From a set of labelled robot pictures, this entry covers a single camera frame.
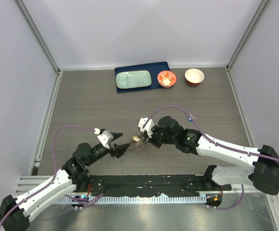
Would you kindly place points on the left aluminium frame post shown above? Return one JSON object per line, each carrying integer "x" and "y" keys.
{"x": 36, "y": 33}

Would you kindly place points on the white slotted cable duct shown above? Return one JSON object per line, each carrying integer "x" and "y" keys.
{"x": 162, "y": 199}

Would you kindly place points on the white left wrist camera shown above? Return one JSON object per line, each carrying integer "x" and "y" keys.
{"x": 105, "y": 137}

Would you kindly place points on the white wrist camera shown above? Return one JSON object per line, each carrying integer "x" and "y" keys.
{"x": 105, "y": 137}
{"x": 145, "y": 126}

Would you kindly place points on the aluminium frame post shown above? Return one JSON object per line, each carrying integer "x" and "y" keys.
{"x": 263, "y": 5}
{"x": 36, "y": 33}

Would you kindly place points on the key with blue tag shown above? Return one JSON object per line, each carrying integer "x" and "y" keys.
{"x": 191, "y": 117}

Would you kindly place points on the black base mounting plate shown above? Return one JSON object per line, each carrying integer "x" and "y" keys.
{"x": 151, "y": 185}

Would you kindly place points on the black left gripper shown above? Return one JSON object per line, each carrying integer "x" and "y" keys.
{"x": 119, "y": 149}

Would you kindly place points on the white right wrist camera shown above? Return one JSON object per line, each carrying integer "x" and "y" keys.
{"x": 145, "y": 126}

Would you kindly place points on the right aluminium frame post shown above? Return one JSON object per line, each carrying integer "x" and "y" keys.
{"x": 263, "y": 5}

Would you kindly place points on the light green rectangular plate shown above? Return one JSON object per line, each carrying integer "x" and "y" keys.
{"x": 133, "y": 79}

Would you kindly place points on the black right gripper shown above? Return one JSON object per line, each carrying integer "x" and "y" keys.
{"x": 152, "y": 139}

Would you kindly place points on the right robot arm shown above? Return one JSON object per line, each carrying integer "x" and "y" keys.
{"x": 251, "y": 166}

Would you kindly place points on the orange patterned small bowl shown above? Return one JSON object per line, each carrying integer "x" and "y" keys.
{"x": 166, "y": 79}

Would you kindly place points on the metal key organizer with rings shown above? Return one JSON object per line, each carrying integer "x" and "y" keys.
{"x": 137, "y": 141}

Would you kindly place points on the red cup white inside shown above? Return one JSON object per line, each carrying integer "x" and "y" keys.
{"x": 194, "y": 77}

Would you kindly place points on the dark blue tray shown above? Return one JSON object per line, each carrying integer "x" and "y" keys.
{"x": 153, "y": 68}

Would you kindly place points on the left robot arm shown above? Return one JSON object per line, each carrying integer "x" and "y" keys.
{"x": 16, "y": 214}

